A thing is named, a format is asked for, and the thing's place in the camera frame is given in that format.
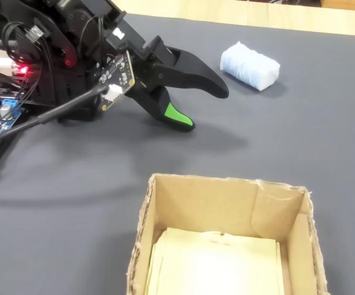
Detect black camera circuit board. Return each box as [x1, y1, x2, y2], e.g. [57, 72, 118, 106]
[98, 50, 135, 112]

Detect thin black servo wires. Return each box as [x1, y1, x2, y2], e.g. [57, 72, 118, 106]
[1, 20, 57, 107]

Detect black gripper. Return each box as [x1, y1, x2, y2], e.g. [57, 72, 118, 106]
[105, 10, 229, 133]

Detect white paper-wrapped block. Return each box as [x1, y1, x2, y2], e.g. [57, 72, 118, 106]
[220, 41, 281, 92]

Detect thick black camera cable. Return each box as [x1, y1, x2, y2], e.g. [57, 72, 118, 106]
[0, 85, 110, 151]

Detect grey fabric mat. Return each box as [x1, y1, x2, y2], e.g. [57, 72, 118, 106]
[0, 12, 355, 295]

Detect pale yellow paper sheets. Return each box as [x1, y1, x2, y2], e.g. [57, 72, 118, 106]
[145, 227, 285, 295]

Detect open brown cardboard box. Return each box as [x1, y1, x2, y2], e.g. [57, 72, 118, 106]
[125, 173, 330, 295]

